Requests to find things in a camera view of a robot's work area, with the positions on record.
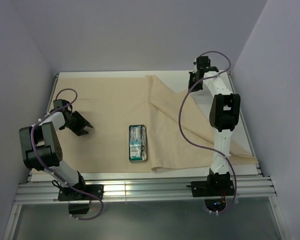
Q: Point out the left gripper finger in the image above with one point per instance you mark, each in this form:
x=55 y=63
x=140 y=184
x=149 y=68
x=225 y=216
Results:
x=82 y=132
x=88 y=125

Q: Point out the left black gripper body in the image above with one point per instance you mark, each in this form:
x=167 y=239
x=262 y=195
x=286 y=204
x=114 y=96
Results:
x=77 y=123

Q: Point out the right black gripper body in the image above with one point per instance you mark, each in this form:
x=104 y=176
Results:
x=193 y=79

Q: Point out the beige cloth wrap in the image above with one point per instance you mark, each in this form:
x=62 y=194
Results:
x=179 y=135

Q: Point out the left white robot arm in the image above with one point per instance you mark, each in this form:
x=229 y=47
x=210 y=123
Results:
x=41 y=149

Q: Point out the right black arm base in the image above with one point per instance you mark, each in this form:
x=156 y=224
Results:
x=205 y=189

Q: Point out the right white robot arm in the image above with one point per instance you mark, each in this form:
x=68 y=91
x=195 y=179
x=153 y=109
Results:
x=223 y=117

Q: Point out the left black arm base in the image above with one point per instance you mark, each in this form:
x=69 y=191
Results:
x=79 y=203

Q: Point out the teal sterile packet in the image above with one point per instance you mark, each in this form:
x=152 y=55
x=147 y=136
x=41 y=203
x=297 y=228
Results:
x=135 y=143

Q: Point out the metal instrument tray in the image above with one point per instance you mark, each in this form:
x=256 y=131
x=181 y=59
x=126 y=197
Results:
x=147 y=150

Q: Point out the aluminium mounting rail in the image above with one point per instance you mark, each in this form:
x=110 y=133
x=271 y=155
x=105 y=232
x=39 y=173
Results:
x=139 y=190

